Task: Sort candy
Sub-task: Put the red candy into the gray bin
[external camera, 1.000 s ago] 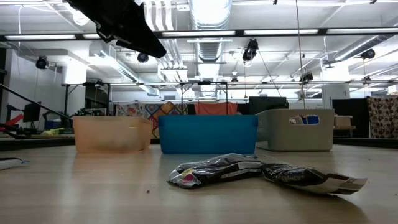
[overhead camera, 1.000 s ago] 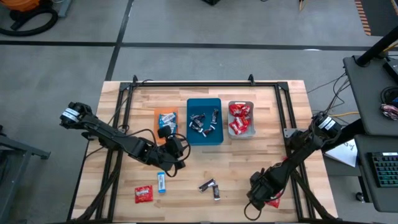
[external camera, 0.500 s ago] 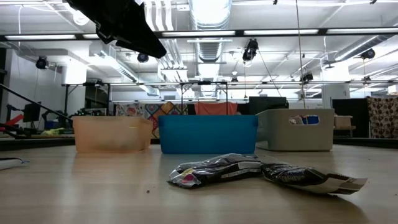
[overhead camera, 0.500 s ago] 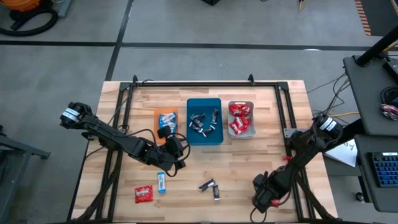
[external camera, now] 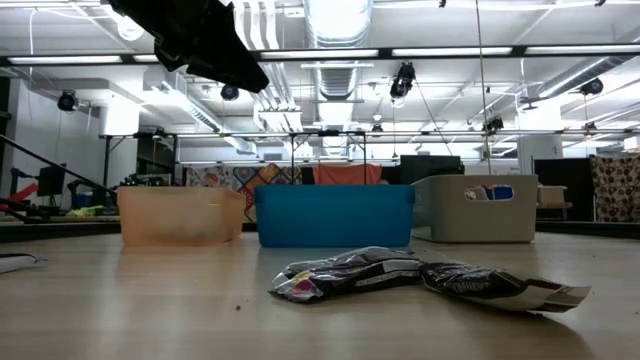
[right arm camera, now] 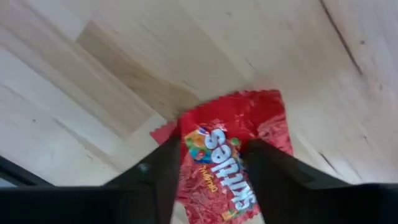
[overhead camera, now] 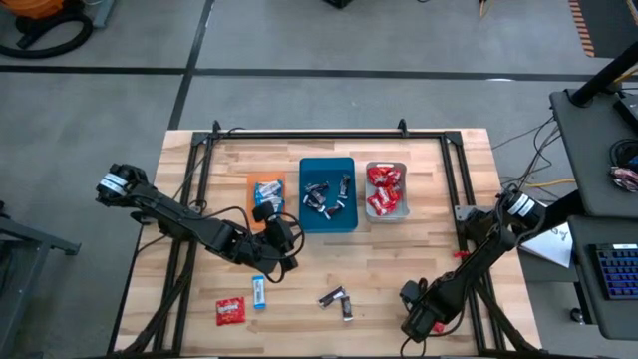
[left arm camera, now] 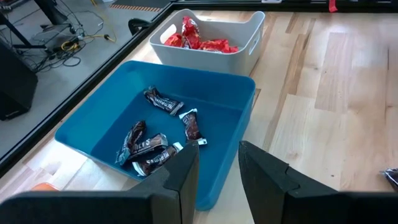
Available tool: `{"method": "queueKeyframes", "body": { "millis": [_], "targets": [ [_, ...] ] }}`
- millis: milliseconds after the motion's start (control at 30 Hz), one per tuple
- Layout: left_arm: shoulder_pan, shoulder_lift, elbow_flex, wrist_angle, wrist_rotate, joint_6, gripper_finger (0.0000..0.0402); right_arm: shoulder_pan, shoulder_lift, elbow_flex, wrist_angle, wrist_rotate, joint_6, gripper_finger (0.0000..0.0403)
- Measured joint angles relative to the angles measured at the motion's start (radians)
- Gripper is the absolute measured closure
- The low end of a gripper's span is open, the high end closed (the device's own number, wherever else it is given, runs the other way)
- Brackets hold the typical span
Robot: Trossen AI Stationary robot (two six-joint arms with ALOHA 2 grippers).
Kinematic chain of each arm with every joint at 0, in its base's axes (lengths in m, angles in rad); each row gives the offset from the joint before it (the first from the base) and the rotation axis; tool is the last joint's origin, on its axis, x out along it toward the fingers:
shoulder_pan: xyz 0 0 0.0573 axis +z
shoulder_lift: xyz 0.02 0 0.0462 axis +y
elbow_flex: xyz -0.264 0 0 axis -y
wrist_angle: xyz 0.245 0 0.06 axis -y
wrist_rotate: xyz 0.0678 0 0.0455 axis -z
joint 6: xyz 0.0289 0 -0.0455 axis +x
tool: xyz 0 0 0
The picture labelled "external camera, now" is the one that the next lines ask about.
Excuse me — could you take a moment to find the grey plastic bin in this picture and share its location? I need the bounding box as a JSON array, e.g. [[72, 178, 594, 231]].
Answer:
[[410, 173, 540, 245]]

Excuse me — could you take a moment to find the blue white candy bar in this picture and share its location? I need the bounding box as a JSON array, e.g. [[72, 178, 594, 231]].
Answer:
[[0, 252, 49, 275]]

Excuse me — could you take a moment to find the blue plastic bin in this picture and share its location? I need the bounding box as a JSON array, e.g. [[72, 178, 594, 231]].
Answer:
[[253, 183, 416, 249]]

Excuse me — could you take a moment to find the colourful patterned quilt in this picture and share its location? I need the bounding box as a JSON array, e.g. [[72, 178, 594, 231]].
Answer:
[[184, 162, 304, 224]]

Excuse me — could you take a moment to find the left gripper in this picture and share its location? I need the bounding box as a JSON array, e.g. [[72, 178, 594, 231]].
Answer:
[[107, 0, 271, 94]]

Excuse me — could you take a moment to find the black folding table frame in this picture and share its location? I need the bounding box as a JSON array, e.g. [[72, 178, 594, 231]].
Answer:
[[99, 129, 369, 187]]

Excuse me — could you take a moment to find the small black monitor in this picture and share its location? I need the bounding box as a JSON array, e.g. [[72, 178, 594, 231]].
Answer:
[[36, 163, 67, 197]]

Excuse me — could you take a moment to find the blue object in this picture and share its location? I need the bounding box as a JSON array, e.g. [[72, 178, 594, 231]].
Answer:
[[482, 185, 515, 201]]

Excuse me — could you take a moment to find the white pillar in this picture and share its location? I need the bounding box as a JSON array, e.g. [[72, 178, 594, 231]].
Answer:
[[517, 134, 565, 176]]

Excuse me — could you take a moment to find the red object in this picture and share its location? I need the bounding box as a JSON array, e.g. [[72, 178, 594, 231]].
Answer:
[[0, 183, 39, 212]]

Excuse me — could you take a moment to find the silver ceiling duct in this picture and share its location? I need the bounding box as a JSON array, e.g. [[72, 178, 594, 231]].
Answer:
[[303, 0, 375, 101]]

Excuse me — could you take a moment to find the orange cloth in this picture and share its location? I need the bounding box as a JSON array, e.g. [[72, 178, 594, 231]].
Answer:
[[312, 163, 384, 186]]

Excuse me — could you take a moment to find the yellow green object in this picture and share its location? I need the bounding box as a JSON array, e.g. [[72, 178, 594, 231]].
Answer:
[[66, 201, 102, 219]]

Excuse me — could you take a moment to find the orange plastic bin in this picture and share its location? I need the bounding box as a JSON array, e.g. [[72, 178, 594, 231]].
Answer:
[[117, 185, 247, 247]]

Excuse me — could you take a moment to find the dark brown chocolate bar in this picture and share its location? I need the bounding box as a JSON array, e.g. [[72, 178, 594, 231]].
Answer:
[[268, 245, 425, 305], [417, 259, 593, 315]]

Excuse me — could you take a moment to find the dotted curtain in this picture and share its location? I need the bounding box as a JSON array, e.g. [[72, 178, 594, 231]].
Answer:
[[589, 153, 640, 224]]

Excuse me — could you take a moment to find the black overhead beam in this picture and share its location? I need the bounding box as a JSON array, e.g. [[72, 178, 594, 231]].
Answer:
[[0, 44, 640, 67]]

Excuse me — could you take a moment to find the small wooden table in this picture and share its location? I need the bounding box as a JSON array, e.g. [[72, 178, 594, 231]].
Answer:
[[537, 184, 574, 210]]

